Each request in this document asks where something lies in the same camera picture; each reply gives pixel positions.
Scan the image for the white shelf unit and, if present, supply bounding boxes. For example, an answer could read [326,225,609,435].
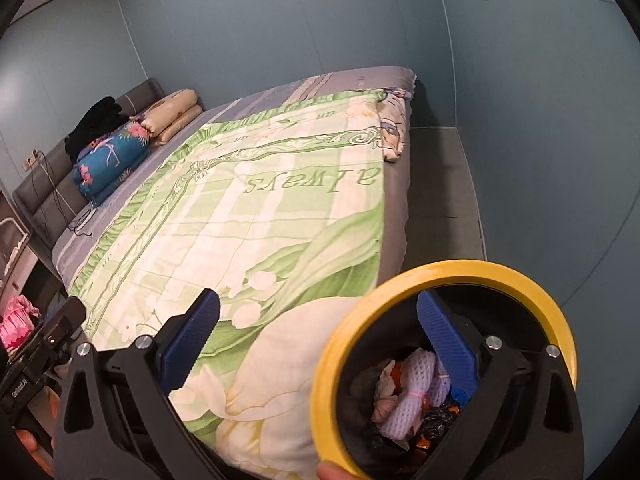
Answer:
[0,192,38,313]

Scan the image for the blue floral folded quilt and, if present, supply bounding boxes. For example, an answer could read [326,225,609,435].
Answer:
[72,120,150,207]

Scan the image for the pink slippers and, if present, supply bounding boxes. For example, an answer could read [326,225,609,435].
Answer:
[0,295,41,353]

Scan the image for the person right hand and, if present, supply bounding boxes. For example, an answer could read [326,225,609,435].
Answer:
[317,460,359,480]

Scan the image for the purple foam net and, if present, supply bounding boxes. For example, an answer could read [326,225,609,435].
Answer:
[375,349,451,441]

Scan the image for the black charging cable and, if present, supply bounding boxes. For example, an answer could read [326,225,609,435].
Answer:
[34,152,99,239]

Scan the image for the black clothing pile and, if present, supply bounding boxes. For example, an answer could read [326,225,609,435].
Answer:
[64,96,129,164]

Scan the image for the person left hand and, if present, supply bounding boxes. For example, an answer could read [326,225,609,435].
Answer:
[15,429,53,477]

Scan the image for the wall power socket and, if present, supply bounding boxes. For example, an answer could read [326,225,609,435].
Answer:
[23,150,42,172]

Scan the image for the bed with grey headboard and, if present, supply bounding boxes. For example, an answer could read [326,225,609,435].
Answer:
[12,65,419,480]

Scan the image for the pink cloth bundle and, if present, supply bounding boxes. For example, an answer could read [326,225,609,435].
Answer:
[371,360,398,425]

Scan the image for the black bag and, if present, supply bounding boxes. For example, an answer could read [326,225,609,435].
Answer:
[416,405,460,450]

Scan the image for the yellow rimmed black trash bin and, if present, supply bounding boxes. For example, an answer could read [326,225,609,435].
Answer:
[310,259,584,479]

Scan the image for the green floral bed quilt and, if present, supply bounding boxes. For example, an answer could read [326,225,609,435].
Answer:
[68,86,409,480]

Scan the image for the beige folded quilt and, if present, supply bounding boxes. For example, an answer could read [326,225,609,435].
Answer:
[136,89,203,145]

